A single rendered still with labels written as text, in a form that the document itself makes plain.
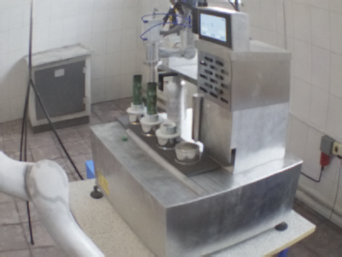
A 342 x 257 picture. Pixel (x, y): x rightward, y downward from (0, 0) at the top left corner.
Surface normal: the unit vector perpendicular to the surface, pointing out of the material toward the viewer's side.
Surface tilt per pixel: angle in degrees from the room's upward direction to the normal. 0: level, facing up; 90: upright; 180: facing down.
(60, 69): 90
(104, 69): 90
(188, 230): 90
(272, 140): 90
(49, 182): 61
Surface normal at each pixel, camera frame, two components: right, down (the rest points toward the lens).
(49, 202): 0.32, 0.00
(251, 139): 0.47, 0.32
